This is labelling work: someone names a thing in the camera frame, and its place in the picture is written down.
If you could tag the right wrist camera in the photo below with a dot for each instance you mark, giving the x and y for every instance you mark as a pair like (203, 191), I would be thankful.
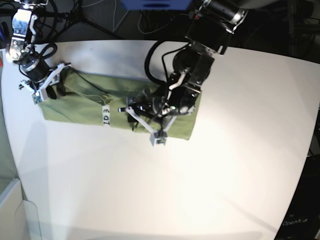
(39, 97)

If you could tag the white bin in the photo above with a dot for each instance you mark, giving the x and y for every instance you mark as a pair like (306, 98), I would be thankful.
(18, 217)

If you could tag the black OpenArm box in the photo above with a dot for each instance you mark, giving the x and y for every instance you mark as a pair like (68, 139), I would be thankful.
(302, 219)

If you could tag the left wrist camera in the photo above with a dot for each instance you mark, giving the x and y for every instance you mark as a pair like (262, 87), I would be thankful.
(158, 138)

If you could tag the white ID label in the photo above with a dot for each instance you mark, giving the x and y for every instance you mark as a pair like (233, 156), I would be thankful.
(106, 114)

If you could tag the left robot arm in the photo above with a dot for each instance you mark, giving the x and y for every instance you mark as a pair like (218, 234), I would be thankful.
(213, 22)

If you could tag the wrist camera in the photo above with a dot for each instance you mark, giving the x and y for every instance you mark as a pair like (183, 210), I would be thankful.
(39, 97)
(158, 138)

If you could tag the green T-shirt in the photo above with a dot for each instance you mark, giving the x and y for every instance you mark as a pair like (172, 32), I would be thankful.
(86, 94)

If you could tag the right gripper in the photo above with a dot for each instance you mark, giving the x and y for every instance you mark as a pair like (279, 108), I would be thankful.
(42, 78)

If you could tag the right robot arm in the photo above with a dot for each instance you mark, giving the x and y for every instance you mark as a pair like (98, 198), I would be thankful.
(21, 48)

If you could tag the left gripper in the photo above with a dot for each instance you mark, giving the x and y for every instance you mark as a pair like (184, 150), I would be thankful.
(153, 113)

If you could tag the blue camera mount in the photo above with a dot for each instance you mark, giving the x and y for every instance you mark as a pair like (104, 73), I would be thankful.
(135, 5)

